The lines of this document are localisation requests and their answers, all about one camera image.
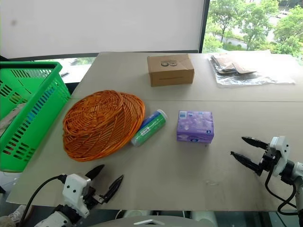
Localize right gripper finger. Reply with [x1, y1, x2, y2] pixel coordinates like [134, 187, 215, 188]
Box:
[241, 136, 269, 150]
[230, 151, 261, 174]

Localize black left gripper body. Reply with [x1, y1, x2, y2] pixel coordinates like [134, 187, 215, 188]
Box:
[82, 179, 107, 209]

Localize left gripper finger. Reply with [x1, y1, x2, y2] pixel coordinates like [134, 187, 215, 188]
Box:
[103, 175, 125, 204]
[85, 164, 106, 180]

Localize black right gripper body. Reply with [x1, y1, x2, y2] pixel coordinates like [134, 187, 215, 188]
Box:
[258, 145, 276, 176]

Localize orange wicker basket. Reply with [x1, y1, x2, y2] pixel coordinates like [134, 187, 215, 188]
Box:
[62, 90, 146, 163]

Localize green plastic shopping basket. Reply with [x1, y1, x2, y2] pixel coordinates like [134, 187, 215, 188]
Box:
[0, 61, 71, 173]

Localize grey robot torso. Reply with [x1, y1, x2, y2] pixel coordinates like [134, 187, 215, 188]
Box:
[91, 210, 216, 227]

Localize clear plastic bag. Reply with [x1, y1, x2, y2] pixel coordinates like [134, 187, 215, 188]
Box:
[207, 50, 296, 89]

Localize purple tissue pack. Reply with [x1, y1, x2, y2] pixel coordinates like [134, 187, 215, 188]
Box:
[176, 110, 215, 143]

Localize green blue cylindrical tube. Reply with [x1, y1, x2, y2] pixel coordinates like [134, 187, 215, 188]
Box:
[131, 109, 168, 148]

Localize brown cardboard pieces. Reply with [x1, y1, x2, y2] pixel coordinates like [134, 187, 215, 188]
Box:
[211, 52, 258, 75]

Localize beige packet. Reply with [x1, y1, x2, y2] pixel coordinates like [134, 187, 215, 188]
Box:
[0, 101, 29, 138]

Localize brown cardboard box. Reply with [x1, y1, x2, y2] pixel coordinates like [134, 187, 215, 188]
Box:
[147, 53, 195, 87]

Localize green trees outside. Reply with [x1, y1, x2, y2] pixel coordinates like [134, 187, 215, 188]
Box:
[202, 0, 303, 58]

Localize white roller blind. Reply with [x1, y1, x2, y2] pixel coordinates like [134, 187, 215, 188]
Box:
[0, 0, 206, 59]

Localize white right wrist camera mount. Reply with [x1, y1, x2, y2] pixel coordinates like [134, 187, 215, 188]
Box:
[269, 135, 291, 177]

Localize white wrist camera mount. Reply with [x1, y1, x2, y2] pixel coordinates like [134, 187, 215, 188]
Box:
[62, 173, 92, 218]
[269, 135, 291, 177]

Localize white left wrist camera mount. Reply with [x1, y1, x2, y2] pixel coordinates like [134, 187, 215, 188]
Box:
[62, 173, 92, 218]

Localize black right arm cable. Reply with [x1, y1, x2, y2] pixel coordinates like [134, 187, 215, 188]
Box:
[264, 169, 299, 215]

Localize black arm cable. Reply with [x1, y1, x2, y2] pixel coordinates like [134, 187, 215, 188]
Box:
[18, 174, 67, 227]
[264, 169, 299, 215]

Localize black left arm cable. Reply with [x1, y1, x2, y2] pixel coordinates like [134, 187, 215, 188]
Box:
[18, 174, 67, 227]

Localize dark window frame post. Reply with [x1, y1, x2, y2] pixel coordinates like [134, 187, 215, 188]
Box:
[197, 0, 211, 54]

